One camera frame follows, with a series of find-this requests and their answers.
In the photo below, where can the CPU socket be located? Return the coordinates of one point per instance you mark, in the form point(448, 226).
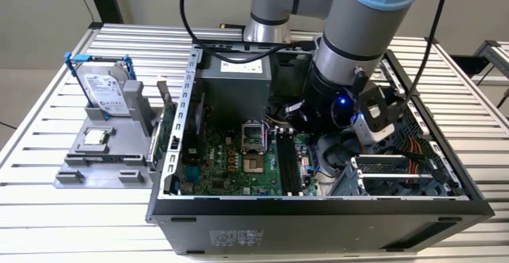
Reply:
point(254, 164)

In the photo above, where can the thin metal locking lever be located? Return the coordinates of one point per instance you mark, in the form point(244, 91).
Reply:
point(266, 137)

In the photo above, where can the yellow tipped plug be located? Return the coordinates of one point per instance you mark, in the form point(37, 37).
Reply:
point(225, 25)

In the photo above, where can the green graphics card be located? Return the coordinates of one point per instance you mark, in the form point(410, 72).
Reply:
point(171, 114)

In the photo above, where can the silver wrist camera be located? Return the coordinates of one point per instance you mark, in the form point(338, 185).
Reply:
point(293, 109)
point(376, 130)

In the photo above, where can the grey metal disk bay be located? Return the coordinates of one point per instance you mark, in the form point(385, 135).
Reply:
point(397, 176)

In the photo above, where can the grey parts rack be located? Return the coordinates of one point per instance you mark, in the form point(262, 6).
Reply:
point(119, 143)

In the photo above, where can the green motherboard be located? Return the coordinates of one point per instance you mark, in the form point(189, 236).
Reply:
point(222, 179)

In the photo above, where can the silver CPU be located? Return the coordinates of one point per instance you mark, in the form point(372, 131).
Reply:
point(95, 137)

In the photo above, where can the black table corner cap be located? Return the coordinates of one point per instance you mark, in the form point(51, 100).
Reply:
point(95, 25)

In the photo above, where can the blue plug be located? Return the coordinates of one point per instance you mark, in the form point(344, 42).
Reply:
point(313, 168)

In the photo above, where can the black frame post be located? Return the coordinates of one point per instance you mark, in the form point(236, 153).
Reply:
point(104, 0)

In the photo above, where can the black round fan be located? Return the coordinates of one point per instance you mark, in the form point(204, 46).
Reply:
point(278, 110)

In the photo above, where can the grey power supply unit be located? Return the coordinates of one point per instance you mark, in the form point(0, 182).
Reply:
point(234, 96)

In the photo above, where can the black PC case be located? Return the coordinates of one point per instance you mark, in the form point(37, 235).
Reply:
point(317, 230)

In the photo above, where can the hard disk in blue carrier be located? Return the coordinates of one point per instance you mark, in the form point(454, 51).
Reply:
point(103, 90)

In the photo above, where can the silver slatted side table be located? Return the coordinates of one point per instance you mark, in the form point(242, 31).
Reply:
point(493, 49)

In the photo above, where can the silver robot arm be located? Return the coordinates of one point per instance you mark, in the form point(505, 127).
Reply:
point(357, 36)

